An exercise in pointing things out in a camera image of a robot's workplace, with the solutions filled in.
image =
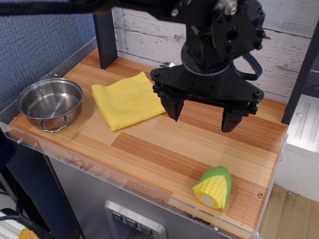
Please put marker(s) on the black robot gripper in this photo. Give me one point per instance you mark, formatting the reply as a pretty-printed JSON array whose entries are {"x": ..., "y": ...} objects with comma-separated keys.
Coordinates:
[{"x": 215, "y": 75}]

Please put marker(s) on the stainless steel pot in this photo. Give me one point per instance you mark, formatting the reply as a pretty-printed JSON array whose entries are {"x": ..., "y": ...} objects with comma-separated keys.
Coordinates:
[{"x": 51, "y": 104}]

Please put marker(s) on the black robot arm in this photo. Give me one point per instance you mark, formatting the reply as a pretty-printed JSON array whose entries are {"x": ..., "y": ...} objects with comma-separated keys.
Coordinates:
[{"x": 221, "y": 20}]

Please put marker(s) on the yellow folded cloth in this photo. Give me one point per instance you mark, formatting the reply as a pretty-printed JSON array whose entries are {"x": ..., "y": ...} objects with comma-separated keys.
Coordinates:
[{"x": 127, "y": 102}]

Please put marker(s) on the toy corn cob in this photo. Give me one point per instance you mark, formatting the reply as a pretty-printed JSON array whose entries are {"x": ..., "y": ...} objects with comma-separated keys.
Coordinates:
[{"x": 213, "y": 188}]

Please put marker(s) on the white ribbed box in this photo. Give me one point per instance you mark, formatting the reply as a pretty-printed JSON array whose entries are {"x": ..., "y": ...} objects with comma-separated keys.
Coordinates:
[{"x": 298, "y": 167}]

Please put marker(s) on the silver cabinet button panel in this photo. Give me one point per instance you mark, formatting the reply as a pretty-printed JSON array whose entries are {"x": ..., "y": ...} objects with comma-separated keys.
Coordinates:
[{"x": 135, "y": 220}]

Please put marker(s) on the clear acrylic table guard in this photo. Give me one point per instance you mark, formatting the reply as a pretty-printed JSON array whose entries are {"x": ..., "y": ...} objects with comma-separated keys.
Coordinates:
[{"x": 152, "y": 167}]

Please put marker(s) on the yellow object bottom left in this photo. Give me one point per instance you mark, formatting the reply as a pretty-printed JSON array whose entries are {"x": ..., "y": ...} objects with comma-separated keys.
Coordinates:
[{"x": 27, "y": 234}]

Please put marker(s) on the blue handled metal fork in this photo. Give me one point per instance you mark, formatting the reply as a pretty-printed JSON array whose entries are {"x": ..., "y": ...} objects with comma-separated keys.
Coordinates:
[{"x": 166, "y": 64}]

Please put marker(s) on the black left frame post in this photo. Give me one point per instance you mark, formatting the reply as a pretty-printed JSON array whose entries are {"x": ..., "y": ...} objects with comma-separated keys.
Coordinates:
[{"x": 106, "y": 41}]

